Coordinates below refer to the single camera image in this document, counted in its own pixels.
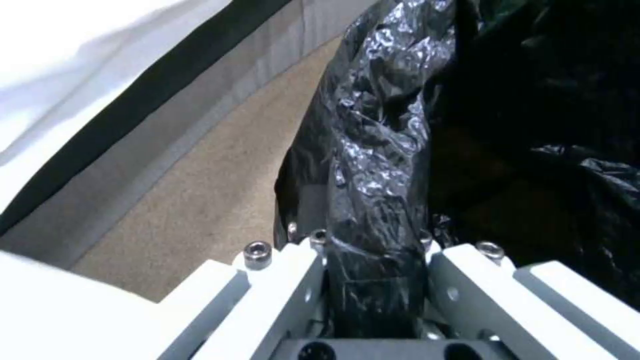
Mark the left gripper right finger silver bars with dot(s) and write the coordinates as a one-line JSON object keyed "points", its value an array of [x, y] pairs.
{"points": [[480, 296]]}

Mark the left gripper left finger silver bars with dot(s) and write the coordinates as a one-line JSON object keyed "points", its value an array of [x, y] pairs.
{"points": [[280, 296]]}

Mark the trash bin with black bag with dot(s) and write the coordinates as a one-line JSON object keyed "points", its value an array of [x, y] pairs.
{"points": [[380, 157]]}

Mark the grey fabric bed base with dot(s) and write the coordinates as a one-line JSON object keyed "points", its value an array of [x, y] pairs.
{"points": [[165, 146]]}

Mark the white rounded robot shell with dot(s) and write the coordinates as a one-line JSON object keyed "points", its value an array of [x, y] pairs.
{"points": [[65, 311]]}

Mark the white bed sheet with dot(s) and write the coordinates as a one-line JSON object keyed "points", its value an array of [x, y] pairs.
{"points": [[85, 63]]}

